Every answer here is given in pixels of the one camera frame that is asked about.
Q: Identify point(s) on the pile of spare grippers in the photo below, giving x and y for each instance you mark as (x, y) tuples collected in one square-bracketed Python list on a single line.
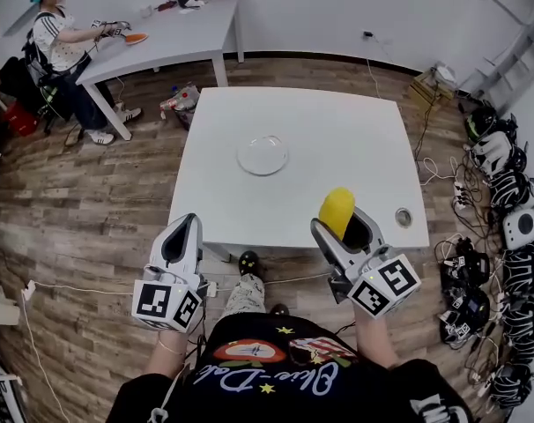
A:
[(467, 298)]

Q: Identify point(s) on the white waste bin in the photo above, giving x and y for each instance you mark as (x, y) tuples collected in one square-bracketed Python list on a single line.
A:
[(2, 309)]

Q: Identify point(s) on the black office chair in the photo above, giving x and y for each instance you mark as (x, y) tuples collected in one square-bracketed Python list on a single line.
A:
[(18, 82)]

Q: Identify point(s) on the person's left black shoe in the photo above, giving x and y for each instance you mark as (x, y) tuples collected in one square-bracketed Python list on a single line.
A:
[(248, 262)]

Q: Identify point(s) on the person's right black shoe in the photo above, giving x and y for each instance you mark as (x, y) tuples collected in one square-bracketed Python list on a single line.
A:
[(279, 310)]

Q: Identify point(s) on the person's right forearm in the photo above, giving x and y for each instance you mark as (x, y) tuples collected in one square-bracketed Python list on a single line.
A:
[(375, 342)]

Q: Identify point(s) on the person's black shoe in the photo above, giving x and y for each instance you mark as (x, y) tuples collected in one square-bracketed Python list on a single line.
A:
[(248, 262), (279, 310)]

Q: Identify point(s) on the orange flat object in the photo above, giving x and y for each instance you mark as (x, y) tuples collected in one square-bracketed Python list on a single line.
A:
[(137, 38)]

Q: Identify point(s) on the plastic bag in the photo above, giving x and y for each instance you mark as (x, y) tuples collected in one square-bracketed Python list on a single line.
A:
[(181, 101)]

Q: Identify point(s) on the person's patterned trouser leg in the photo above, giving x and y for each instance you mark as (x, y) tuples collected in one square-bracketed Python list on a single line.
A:
[(247, 298)]

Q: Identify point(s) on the wall socket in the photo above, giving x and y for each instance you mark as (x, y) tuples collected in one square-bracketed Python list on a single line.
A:
[(368, 34)]

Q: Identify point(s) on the white ladder shelf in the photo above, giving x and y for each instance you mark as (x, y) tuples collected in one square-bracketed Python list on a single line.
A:
[(513, 55)]

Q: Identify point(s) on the row of black white headsets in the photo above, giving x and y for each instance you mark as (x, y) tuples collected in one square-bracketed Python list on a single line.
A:
[(520, 227)]

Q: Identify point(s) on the red box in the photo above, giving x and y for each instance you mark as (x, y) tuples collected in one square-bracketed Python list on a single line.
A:
[(19, 119)]

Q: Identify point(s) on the cardboard box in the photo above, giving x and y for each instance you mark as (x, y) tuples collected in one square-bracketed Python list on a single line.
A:
[(430, 87)]

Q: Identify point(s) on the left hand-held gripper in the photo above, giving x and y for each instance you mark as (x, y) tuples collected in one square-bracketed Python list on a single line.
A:
[(161, 300)]

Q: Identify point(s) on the small white power strip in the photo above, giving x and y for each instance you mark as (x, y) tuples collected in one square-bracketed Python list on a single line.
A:
[(28, 290)]

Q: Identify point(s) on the white charging strip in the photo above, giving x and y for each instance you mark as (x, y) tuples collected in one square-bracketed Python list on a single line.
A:
[(459, 194)]

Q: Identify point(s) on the long grey table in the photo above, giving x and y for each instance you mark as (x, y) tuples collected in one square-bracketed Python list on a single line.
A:
[(179, 38)]

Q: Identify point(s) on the white device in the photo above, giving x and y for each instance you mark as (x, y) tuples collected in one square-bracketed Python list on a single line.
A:
[(445, 73)]

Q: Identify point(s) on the white square table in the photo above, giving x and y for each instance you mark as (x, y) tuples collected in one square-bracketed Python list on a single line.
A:
[(328, 148)]

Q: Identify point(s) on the clear glass plate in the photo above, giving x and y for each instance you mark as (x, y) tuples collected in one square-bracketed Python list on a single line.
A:
[(262, 154)]

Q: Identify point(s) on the person's black printed shirt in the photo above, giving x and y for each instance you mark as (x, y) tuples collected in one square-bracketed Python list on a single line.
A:
[(293, 386)]

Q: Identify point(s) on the person's left forearm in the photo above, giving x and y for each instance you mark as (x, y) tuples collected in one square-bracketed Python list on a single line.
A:
[(168, 359)]

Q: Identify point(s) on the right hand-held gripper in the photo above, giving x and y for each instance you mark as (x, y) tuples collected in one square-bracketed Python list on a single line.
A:
[(386, 284)]

